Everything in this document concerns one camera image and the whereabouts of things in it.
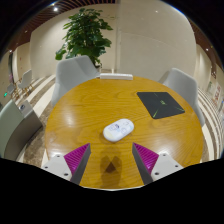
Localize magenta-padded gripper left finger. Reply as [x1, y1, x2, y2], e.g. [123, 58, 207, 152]
[41, 142, 92, 186]

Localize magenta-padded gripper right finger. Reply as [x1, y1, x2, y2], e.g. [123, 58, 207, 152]
[131, 142, 184, 186]

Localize green potted plant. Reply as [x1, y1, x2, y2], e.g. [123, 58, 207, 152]
[54, 8, 114, 68]

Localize small white chair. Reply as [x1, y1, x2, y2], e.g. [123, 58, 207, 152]
[17, 69, 34, 98]

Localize white printed computer mouse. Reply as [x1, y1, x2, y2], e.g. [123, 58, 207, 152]
[102, 118, 135, 143]

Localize black mouse pad green lines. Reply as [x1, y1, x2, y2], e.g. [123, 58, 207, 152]
[136, 91, 186, 120]

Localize grey shell chair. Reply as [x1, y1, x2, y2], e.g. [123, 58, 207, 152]
[158, 67, 206, 128]
[50, 54, 101, 108]

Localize grey green lounge chair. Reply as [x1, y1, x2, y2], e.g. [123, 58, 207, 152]
[0, 99, 44, 162]

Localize red white standing sign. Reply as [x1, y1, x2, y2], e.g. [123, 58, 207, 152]
[212, 83, 224, 105]

